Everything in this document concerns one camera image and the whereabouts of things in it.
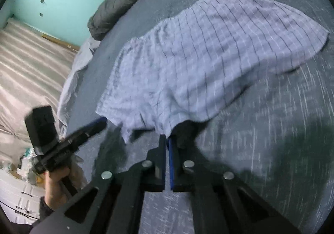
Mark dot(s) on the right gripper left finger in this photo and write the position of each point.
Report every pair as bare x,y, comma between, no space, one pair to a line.
111,202

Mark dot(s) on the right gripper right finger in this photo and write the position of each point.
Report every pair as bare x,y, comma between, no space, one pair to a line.
221,202

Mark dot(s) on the light blue plaid shorts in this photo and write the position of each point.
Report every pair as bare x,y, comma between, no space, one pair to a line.
191,66

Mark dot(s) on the person's left hand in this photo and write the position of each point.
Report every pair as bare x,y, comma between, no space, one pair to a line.
55,196

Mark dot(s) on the white drawer cabinet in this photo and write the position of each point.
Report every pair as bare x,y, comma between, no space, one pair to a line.
19,200

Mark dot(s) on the blue patterned bed cover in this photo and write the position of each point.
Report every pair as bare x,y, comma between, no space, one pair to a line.
277,136

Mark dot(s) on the light grey sheet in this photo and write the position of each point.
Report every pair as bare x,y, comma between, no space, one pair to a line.
67,97

